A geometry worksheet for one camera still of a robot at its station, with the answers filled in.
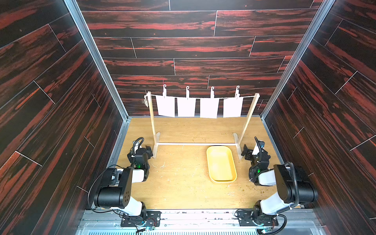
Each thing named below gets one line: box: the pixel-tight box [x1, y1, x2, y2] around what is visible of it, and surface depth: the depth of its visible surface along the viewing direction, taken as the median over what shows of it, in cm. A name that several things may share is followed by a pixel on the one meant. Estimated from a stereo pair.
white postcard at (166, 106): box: [155, 95, 176, 118], surface depth 76 cm
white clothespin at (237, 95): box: [234, 85, 241, 100], surface depth 68 cm
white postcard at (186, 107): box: [177, 97, 196, 118], surface depth 76 cm
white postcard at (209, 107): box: [199, 98, 220, 119], surface depth 76 cm
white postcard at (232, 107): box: [223, 96, 244, 118], surface depth 75 cm
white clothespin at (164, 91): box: [162, 84, 167, 99], surface depth 69 cm
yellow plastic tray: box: [206, 145, 238, 183], surface depth 94 cm
